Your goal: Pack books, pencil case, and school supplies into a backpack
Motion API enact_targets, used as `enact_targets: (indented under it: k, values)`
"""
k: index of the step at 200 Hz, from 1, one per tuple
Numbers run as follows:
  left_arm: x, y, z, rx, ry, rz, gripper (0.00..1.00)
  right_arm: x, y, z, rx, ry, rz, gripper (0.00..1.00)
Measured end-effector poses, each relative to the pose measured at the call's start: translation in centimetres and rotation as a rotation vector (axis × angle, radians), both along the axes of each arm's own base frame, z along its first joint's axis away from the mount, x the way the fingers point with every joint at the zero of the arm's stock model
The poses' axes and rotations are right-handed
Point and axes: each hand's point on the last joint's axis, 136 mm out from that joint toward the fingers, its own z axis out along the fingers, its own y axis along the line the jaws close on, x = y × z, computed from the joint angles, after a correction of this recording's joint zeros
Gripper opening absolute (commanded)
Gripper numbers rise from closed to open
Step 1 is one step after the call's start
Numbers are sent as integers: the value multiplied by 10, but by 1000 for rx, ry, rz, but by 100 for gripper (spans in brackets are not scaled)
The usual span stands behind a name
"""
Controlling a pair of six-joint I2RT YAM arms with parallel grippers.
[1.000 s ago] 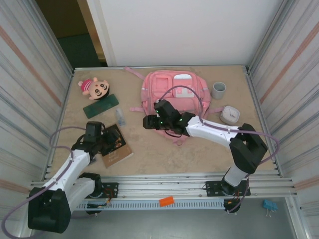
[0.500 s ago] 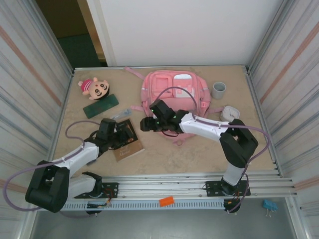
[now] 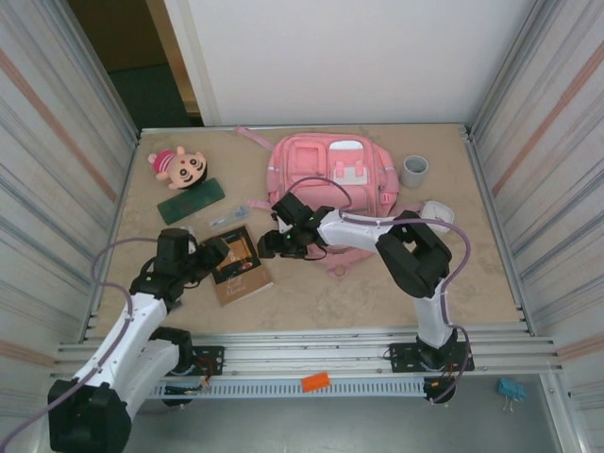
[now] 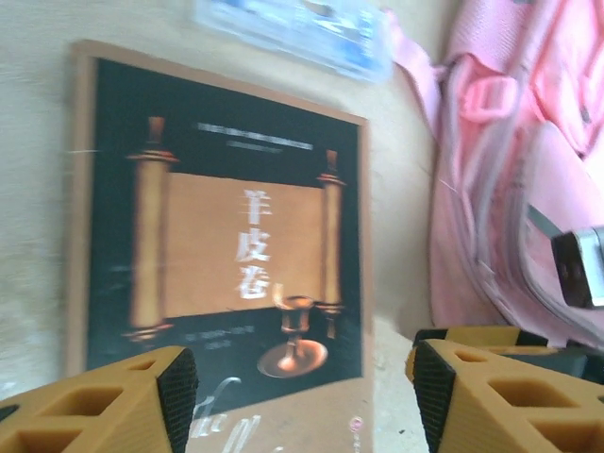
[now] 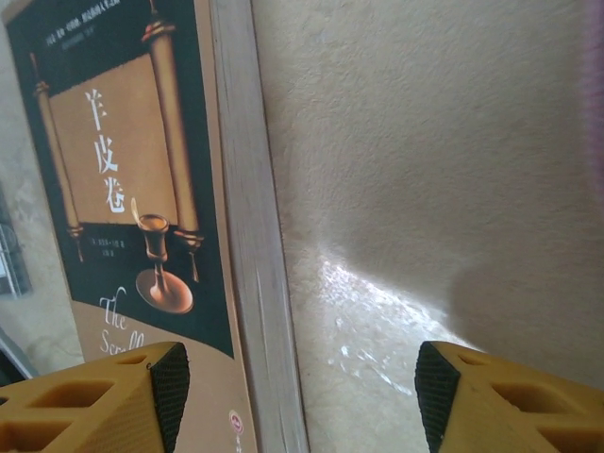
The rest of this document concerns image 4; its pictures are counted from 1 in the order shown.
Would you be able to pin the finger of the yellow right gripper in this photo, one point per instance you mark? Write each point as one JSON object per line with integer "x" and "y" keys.
{"x": 476, "y": 337}

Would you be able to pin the clear plastic stationery pack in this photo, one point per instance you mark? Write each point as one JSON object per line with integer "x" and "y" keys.
{"x": 302, "y": 33}

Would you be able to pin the pink backpack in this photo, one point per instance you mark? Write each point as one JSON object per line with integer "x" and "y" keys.
{"x": 519, "y": 165}

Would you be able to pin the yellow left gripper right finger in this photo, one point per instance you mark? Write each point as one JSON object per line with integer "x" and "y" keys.
{"x": 495, "y": 415}

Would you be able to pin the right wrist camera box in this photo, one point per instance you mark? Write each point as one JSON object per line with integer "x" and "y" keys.
{"x": 578, "y": 269}

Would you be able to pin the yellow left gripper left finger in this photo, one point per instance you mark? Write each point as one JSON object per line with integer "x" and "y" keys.
{"x": 94, "y": 410}

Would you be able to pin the brown book with scroll cover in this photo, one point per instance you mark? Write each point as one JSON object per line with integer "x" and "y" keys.
{"x": 226, "y": 226}

